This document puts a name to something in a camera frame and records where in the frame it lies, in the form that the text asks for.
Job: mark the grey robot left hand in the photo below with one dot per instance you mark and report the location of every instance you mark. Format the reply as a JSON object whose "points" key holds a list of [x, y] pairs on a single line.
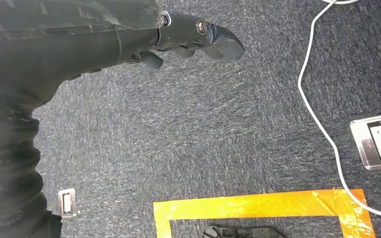
{"points": [[62, 39]]}

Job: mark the small metal floor plate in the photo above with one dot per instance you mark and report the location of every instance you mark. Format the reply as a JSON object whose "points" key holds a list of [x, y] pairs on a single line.
{"points": [[67, 203]]}

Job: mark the black plastic object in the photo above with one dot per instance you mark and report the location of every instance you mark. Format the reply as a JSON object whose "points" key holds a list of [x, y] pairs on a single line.
{"points": [[243, 233]]}

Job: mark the metal floor outlet with plug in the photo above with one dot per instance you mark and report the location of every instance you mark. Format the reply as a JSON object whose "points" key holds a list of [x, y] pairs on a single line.
{"points": [[363, 148]]}

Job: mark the yellow floor tape frame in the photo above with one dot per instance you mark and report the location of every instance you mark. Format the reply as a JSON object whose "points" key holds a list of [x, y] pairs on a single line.
{"points": [[243, 207]]}

